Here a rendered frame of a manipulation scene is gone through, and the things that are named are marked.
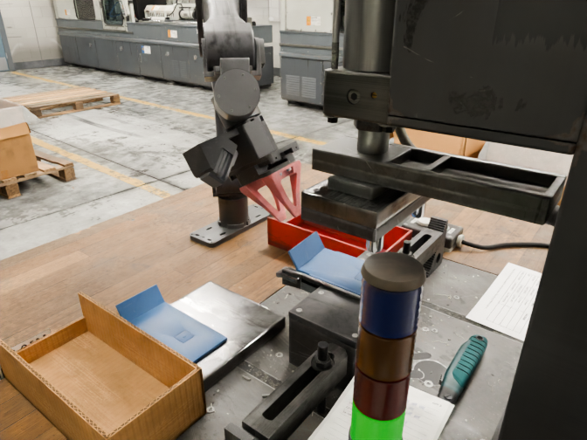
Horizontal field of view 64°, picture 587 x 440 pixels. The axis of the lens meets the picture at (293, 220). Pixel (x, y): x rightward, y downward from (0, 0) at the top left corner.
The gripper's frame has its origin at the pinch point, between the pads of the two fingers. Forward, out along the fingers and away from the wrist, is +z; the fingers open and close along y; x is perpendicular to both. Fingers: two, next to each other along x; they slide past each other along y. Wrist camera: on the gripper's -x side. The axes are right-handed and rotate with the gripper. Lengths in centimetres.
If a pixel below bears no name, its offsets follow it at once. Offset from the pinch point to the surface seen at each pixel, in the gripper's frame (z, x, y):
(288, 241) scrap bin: 7.7, 11.3, -15.4
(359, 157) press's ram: -4.5, -4.1, 18.9
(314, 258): 7.9, -0.1, 1.0
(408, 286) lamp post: 0.8, -26.2, 34.5
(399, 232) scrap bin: 14.7, 23.0, 0.4
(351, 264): 10.5, 1.6, 5.7
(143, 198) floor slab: -17, 127, -271
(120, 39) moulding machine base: -306, 480, -716
